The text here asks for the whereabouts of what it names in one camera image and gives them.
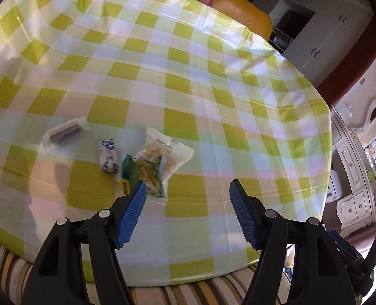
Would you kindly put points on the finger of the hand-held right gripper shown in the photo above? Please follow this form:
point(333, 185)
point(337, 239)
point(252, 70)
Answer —
point(338, 240)

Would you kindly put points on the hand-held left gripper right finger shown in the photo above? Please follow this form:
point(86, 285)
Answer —
point(243, 216)

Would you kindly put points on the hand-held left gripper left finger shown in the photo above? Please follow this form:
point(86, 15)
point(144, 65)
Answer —
point(130, 216)

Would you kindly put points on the green snack packet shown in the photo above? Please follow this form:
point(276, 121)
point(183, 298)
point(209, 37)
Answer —
point(129, 168)

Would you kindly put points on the blue and white candy packet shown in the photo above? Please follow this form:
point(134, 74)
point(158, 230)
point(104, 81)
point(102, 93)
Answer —
point(107, 155)

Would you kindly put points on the clear bag of pale snacks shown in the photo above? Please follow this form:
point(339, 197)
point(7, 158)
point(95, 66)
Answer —
point(167, 151)

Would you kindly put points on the sausage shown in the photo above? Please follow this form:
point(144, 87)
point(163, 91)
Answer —
point(64, 132)

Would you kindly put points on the white slatted stool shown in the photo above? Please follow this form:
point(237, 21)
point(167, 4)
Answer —
point(334, 184)

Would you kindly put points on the white ornate dressing table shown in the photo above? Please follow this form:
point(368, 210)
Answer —
point(353, 181)

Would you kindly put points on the small green toy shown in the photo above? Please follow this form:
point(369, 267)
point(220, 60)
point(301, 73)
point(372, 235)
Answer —
point(371, 173)

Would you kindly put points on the green checkered tablecloth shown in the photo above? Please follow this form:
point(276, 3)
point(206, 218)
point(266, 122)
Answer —
point(181, 79)

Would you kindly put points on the white wardrobe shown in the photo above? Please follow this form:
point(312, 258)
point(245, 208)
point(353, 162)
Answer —
point(318, 38)

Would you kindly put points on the orange leather chair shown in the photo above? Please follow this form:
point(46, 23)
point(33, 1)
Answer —
point(242, 12)

